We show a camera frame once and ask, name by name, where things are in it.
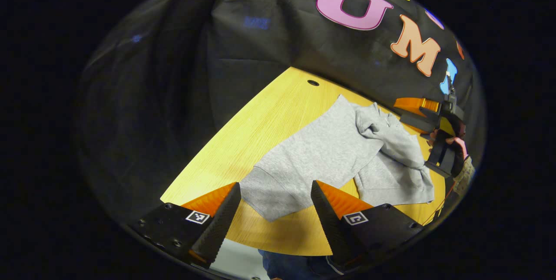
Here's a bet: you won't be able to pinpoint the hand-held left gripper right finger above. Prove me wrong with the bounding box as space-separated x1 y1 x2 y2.
310 180 424 267

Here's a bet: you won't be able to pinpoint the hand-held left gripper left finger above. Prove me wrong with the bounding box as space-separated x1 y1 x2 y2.
130 181 242 270

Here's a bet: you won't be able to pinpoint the grey zip-neck sweatshirt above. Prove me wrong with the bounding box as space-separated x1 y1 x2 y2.
239 94 435 222

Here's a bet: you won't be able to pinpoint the person's blue jeans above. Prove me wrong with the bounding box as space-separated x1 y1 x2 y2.
258 250 344 280

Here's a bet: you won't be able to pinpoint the black backdrop cloth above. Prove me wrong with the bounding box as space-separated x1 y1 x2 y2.
76 0 485 224

